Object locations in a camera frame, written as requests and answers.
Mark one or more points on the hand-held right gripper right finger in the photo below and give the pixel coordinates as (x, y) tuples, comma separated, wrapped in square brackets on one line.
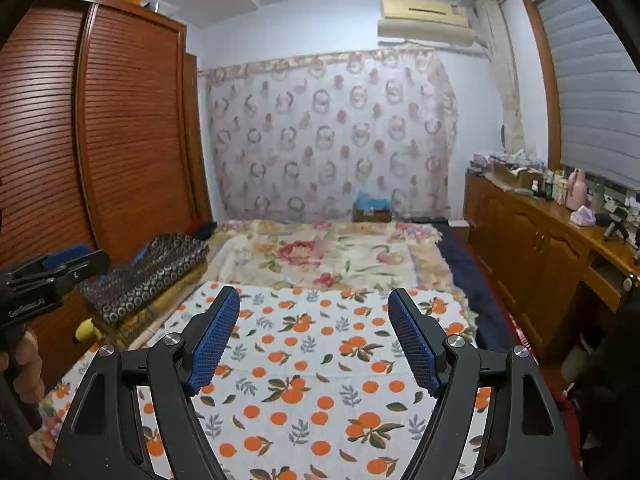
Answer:
[(412, 340)]

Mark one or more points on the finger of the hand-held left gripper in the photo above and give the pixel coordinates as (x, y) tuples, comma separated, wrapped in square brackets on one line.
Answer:
[(75, 270), (65, 255)]

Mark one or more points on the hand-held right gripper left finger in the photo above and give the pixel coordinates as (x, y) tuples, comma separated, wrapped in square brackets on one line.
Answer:
[(215, 340)]

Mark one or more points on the dark circle-patterned satin shirt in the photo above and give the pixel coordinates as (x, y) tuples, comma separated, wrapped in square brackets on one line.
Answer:
[(145, 275)]

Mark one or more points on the person's left hand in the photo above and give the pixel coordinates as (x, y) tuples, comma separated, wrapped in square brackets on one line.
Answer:
[(25, 355)]

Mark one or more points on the yellow plush toy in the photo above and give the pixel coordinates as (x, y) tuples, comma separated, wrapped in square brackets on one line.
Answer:
[(84, 331)]

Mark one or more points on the gold patterned cloth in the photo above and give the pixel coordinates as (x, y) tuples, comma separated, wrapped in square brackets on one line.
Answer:
[(160, 310)]

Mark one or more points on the navy bedding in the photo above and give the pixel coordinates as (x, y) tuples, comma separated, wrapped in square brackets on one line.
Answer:
[(470, 270)]

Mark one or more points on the floral blanket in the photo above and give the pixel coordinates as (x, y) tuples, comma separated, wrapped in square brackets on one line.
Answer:
[(325, 255)]

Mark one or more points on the wooden louvered wardrobe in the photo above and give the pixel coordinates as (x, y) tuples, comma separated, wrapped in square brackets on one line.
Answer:
[(125, 135)]

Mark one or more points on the blue cloth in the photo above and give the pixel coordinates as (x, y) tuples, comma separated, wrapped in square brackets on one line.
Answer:
[(372, 201)]

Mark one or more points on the wooden sideboard cabinet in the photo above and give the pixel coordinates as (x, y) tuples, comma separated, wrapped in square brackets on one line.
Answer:
[(525, 245)]

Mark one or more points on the small purple box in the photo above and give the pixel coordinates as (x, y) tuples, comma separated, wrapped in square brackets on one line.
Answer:
[(478, 164)]

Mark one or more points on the cardboard box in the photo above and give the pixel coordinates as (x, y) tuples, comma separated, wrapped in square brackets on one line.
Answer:
[(517, 175)]

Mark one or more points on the row of cosmetic bottles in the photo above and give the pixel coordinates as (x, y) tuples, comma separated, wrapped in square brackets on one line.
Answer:
[(549, 185)]

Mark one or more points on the pink tissue pack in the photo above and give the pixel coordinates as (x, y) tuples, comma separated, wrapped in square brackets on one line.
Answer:
[(583, 216)]

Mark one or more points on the pink bottle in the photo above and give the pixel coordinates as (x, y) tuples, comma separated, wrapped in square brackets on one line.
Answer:
[(576, 192)]

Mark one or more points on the sheer circle-patterned curtain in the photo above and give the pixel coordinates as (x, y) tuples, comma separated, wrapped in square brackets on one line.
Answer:
[(325, 135)]

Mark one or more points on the small black tripod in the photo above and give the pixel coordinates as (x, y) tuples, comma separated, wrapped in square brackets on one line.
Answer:
[(616, 222)]

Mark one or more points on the beige window curtain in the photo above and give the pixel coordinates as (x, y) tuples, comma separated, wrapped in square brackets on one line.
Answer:
[(505, 70)]

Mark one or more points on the grey window blind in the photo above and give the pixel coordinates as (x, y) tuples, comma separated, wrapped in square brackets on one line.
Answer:
[(595, 85)]

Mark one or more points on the wall air conditioner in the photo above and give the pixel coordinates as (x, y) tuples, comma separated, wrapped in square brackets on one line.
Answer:
[(425, 20)]

